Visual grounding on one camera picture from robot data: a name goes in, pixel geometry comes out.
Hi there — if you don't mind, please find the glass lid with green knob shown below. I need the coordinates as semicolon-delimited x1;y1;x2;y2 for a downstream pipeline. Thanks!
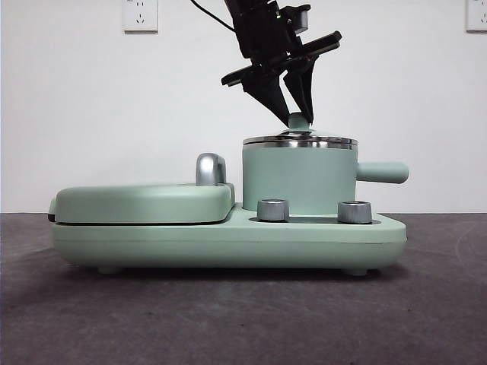
243;113;358;146

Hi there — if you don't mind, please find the mint green steamer pot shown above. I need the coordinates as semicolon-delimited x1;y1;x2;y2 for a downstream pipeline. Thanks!
242;140;410;213

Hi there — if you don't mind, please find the mint green griddle lid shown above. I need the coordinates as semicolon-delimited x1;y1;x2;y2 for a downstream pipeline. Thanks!
49;182;237;226

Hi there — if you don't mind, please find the silver control knob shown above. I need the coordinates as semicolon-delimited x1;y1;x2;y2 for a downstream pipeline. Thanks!
337;200;373;224
257;198;291;221

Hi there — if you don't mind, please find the mint green breakfast maker base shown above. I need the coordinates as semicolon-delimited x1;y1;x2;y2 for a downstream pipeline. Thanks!
51;203;408;275

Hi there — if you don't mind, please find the pale grey left wrist camera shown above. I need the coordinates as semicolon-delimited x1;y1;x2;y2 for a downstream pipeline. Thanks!
295;6;312;34

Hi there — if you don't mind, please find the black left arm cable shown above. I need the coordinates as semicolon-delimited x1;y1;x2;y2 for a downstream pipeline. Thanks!
189;0;239;33

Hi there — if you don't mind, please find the white wall socket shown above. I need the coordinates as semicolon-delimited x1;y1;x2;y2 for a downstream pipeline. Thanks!
466;0;487;33
122;0;159;33

